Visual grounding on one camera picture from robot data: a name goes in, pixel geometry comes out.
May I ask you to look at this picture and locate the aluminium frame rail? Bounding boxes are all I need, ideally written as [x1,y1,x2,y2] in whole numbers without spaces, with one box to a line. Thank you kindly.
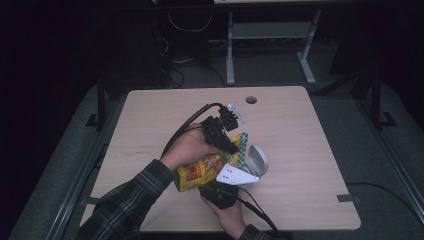
[49,99,128,240]
[353,99,424,224]

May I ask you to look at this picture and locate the person's left hand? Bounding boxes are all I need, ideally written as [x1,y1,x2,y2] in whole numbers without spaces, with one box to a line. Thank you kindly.
[160,123,221,171]

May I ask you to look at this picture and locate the thin black floor cable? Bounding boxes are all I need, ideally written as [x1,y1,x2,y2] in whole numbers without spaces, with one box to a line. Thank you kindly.
[346,181,424,223]

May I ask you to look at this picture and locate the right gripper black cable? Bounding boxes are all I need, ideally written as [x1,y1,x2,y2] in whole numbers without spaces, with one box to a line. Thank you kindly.
[236,188,281,238]

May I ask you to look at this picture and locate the person's right hand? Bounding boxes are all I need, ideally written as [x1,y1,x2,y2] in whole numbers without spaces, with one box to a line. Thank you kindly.
[203,198,247,239]

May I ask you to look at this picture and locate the yellow green refill pouch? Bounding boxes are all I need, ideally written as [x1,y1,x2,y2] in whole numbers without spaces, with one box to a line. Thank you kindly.
[175,132,249,193]

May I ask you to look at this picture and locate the grey tape strip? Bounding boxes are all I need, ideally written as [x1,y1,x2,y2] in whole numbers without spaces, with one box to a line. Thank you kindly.
[79,196,102,206]
[337,194,361,204]

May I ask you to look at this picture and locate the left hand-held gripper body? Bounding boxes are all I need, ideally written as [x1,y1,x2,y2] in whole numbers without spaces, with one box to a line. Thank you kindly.
[200,103,248,148]

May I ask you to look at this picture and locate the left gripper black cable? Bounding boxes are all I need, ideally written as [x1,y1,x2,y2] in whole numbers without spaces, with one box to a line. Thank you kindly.
[161,102,228,158]

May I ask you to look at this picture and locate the black floor cables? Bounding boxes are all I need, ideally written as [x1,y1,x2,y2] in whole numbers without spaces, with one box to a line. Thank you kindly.
[161,63,228,89]

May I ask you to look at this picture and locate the black metal stand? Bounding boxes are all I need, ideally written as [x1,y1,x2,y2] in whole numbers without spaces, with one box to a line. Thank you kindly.
[84,76,108,131]
[371,71,398,129]

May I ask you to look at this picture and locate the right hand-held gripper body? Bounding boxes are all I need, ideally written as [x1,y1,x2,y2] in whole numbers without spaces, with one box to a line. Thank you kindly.
[199,163,260,210]

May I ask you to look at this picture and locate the clear container with white lid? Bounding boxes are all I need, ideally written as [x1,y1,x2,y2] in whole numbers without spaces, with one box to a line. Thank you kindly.
[239,144,269,184]

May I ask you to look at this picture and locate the white hanging cable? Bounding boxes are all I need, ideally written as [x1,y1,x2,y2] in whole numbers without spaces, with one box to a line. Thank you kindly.
[167,12,214,33]

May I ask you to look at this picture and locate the white metal desk frame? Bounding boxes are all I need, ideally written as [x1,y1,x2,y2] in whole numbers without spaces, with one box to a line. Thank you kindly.
[225,9,323,86]

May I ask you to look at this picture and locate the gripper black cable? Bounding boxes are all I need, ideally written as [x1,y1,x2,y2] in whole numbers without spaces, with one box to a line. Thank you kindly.
[161,102,228,158]
[236,188,281,238]

